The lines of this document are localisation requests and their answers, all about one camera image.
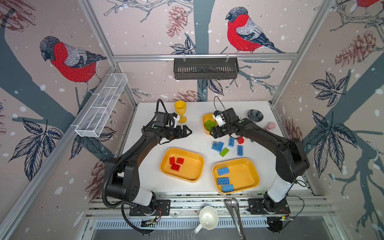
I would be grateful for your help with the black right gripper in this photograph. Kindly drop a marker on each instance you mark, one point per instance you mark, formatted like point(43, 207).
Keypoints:
point(214, 129)

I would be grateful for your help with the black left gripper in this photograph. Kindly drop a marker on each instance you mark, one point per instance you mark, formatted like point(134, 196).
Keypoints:
point(178, 134)

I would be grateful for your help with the green lego brick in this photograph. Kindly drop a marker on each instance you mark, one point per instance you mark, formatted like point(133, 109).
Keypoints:
point(224, 152)
point(208, 125)

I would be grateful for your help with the small red lego brick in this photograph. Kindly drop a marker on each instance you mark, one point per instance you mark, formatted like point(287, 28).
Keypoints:
point(172, 160)

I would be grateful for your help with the blue lego brick low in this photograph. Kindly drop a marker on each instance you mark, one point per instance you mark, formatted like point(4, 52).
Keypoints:
point(228, 188)

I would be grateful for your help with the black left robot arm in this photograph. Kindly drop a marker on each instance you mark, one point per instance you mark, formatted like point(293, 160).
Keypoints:
point(121, 183)

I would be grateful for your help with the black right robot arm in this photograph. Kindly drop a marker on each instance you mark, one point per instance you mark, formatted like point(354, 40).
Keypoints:
point(291, 159)

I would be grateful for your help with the yellow tray far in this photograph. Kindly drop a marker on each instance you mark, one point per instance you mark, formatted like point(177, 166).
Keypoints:
point(206, 118)

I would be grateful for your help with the yellow tray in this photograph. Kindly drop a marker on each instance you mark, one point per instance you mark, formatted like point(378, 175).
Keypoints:
point(243, 175)
point(206, 118)
point(190, 171)

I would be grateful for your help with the yellow plastic goblet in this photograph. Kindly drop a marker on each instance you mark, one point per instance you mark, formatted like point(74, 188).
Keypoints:
point(180, 108)

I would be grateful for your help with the yellow tray near left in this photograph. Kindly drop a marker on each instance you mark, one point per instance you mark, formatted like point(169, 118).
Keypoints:
point(190, 171)

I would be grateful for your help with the dark grey round dish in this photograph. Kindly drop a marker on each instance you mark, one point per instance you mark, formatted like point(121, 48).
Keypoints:
point(255, 115)

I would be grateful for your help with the yellow tray near right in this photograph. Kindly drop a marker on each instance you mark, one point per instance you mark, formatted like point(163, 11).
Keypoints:
point(243, 175)

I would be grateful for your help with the pink plastic toy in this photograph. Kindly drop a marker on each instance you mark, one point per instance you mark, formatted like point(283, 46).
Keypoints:
point(270, 126)

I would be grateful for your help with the metal tongs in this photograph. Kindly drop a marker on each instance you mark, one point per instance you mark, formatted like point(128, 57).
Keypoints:
point(233, 207)

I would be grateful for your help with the white measuring cup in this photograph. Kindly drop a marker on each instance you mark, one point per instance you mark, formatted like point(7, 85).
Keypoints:
point(208, 219)

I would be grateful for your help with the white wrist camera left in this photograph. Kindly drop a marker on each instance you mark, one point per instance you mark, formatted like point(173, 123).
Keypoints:
point(176, 117)

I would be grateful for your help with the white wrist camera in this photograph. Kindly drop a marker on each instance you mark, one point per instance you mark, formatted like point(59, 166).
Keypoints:
point(219, 118)
point(176, 117)

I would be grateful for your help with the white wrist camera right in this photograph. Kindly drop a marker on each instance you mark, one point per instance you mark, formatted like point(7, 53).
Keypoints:
point(219, 118)

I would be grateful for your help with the black hanging wire basket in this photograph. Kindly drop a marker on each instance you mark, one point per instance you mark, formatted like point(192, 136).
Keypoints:
point(206, 69)

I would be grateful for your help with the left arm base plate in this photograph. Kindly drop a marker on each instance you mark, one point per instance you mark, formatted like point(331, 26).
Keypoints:
point(158, 208)

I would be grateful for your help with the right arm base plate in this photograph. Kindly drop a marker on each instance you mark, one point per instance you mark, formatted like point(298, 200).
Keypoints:
point(258, 207)

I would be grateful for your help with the white wire mesh shelf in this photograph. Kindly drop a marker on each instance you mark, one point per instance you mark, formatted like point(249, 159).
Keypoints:
point(99, 112)

